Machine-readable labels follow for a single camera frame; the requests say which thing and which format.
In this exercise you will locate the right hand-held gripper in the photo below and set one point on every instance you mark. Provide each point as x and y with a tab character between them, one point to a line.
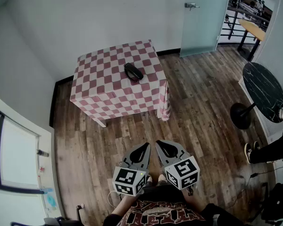
182	171

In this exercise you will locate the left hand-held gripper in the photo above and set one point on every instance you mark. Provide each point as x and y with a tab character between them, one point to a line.
127	175

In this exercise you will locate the person's left forearm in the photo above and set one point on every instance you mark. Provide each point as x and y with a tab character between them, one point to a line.
122	206

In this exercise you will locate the person's right forearm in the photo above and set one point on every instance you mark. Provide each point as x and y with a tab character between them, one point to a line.
194	200

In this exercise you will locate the person's left shoe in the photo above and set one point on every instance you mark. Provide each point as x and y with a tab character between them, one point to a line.
149	179

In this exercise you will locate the person's shoe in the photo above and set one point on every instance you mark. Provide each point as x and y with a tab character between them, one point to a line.
256	145
162	179
248	153
149	179

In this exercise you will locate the person's right shoe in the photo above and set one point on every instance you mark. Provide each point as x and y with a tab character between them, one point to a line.
162	179

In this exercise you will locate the white table leg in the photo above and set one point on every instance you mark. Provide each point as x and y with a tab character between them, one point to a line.
101	122

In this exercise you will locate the black shirt with red print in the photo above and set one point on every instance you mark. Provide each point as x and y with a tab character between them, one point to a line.
160	211

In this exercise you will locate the red white checkered tablecloth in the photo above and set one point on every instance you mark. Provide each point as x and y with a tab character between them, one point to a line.
108	83

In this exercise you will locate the small white power plug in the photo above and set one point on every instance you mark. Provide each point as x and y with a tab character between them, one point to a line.
79	212

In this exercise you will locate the dark bottle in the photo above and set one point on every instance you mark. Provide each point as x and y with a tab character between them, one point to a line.
42	152

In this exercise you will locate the blue plastic packet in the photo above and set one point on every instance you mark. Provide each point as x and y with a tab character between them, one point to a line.
50	200

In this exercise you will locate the small red white bottle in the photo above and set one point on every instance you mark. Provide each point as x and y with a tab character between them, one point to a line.
41	171

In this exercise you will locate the black marble round table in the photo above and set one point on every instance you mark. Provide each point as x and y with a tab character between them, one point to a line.
261	88

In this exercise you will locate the black bag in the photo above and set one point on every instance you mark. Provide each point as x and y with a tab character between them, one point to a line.
278	201

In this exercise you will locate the frosted glass door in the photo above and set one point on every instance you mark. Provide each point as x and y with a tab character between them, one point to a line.
202	27

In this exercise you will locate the yellow wooden table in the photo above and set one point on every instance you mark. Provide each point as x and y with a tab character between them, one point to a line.
252	28

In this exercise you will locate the black metal railing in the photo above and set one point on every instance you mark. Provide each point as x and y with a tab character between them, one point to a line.
235	15

